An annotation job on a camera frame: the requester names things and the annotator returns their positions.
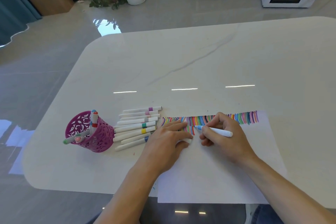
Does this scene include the white paper with coloured strokes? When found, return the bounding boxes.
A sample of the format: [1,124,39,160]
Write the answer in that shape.
[157,110,288,204]

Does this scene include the teal curtain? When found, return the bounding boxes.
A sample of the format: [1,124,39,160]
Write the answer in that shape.
[0,0,43,46]

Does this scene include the white marker with blue tip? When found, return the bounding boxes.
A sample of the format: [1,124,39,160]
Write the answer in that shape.
[194,125,233,138]

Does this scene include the row of white markers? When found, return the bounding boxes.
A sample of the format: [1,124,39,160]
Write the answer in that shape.
[113,106,163,152]

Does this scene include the purple openwork pen holder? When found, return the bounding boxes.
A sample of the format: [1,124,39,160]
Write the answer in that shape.
[65,111,115,153]

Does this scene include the person's blue jeans leg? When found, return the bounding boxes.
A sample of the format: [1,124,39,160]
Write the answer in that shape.
[250,204,284,224]

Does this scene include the person's left forearm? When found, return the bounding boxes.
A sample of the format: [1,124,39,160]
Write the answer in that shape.
[93,163,166,224]

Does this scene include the marker with red end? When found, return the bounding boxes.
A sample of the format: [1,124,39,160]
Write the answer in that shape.
[91,111,99,138]

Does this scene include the marker with green end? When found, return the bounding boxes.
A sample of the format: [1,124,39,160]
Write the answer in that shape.
[63,129,91,145]

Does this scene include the person's right forearm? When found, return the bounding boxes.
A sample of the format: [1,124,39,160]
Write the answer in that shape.
[237,154,336,224]

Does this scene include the person's right hand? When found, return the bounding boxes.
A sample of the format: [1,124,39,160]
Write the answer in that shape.
[199,112,259,166]

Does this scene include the person's left hand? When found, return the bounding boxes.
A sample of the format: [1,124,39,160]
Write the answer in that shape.
[135,120,194,174]

